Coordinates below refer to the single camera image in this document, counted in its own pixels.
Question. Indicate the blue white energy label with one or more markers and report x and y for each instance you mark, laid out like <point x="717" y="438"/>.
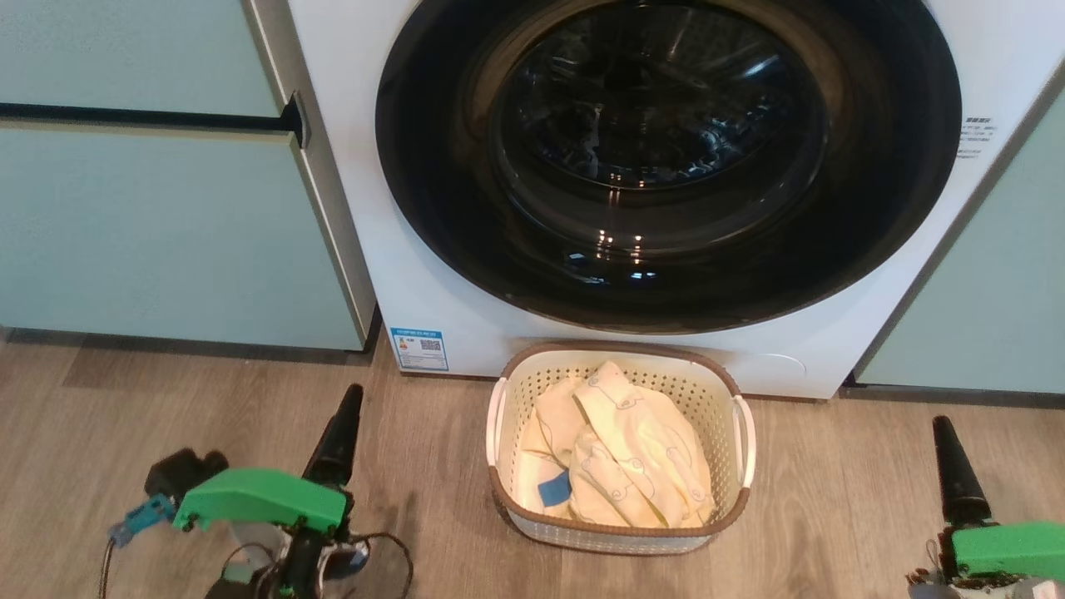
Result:
<point x="418" y="349"/>

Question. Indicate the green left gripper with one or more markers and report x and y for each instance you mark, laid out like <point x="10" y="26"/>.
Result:
<point x="258" y="495"/>

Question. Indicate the pale green plain cabinet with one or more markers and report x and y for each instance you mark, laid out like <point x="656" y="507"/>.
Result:
<point x="998" y="316"/>

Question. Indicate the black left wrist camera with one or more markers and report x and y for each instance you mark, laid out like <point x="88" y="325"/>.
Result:
<point x="179" y="472"/>

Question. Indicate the cream garment with blue trim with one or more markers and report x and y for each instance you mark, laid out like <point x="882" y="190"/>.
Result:
<point x="556" y="416"/>

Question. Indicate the washing machine glass door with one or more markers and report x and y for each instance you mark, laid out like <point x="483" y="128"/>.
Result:
<point x="666" y="287"/>

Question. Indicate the round filter cover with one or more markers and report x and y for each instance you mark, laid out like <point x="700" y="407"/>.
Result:
<point x="782" y="364"/>

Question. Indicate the blue left wrist connector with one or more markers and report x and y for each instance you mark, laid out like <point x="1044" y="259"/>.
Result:
<point x="146" y="514"/>

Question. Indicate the cream printed garment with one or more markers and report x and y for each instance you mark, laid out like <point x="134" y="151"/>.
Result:
<point x="641" y="433"/>

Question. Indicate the white perforated basket brown rim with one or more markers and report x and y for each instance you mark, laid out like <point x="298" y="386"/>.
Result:
<point x="532" y="378"/>

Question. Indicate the white front-load washing machine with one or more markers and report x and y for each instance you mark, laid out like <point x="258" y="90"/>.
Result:
<point x="399" y="274"/>

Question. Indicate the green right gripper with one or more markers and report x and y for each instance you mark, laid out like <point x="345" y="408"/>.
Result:
<point x="1015" y="549"/>

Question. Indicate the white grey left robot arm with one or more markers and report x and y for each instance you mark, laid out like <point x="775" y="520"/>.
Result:
<point x="304" y="566"/>

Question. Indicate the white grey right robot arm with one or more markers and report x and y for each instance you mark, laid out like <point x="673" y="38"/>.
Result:
<point x="998" y="589"/>

